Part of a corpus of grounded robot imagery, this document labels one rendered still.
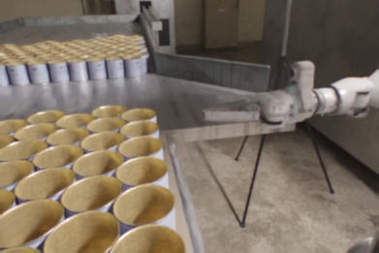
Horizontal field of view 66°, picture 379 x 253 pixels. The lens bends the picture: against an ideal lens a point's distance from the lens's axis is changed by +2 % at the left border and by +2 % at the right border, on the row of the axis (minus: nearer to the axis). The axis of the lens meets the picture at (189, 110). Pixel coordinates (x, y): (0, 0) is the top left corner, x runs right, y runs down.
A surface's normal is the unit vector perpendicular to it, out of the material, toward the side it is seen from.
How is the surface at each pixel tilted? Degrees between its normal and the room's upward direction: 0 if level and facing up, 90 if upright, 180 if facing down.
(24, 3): 90
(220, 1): 90
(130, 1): 90
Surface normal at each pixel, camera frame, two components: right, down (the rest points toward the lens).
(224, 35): 0.18, 0.38
